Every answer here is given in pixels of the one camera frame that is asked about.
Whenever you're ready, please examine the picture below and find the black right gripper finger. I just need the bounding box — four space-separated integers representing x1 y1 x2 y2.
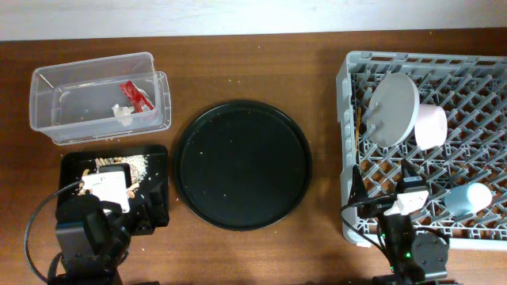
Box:
401 159 418 178
348 165 368 204

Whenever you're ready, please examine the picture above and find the pink bowl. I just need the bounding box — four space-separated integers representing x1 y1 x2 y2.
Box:
414 104 448 150

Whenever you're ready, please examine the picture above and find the light grey plate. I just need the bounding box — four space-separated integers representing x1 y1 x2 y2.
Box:
366 73 420 148

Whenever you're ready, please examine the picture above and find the wooden chopstick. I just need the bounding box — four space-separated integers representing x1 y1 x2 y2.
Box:
354 107 362 154

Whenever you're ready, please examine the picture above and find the blue cup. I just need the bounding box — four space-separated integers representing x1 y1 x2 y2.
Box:
444 183 493 217

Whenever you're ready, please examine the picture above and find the red snack wrapper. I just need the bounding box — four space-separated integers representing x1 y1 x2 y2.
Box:
120 81 154 112

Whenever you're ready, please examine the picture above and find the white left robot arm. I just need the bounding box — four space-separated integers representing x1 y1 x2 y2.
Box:
24 180 170 284

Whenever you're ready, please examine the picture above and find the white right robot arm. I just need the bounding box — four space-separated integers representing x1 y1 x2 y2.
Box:
341 160 450 284

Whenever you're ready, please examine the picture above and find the grey dishwasher rack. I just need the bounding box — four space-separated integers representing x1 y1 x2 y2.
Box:
336 51 506 251

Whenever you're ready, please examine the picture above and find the clear plastic waste bin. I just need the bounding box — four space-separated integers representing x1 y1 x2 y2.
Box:
29 52 171 145

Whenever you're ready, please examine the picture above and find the black rectangular tray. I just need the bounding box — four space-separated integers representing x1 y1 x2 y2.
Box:
57 144 170 230

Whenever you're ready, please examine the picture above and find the round black serving tray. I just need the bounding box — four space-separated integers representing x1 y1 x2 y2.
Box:
173 101 312 231

